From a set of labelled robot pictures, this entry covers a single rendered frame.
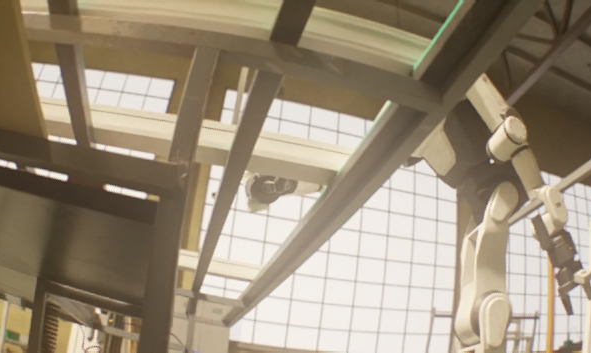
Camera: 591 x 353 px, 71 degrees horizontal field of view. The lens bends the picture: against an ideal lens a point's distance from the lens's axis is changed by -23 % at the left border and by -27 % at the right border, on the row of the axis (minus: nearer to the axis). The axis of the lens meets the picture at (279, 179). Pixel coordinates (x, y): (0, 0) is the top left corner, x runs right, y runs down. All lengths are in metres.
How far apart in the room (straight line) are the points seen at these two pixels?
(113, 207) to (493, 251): 1.05
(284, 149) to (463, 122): 0.56
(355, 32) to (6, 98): 0.52
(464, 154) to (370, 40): 0.72
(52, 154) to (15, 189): 0.10
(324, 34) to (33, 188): 0.47
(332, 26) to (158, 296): 0.46
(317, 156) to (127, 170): 0.64
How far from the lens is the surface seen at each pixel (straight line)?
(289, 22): 0.67
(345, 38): 0.77
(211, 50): 0.68
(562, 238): 1.30
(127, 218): 0.61
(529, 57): 12.91
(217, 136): 1.12
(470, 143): 1.44
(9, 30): 0.44
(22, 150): 0.60
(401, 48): 0.81
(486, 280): 1.39
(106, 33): 0.71
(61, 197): 0.63
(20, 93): 0.52
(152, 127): 1.12
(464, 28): 0.67
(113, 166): 0.57
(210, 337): 8.33
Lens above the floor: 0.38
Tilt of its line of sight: 24 degrees up
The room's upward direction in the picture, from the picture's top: 7 degrees clockwise
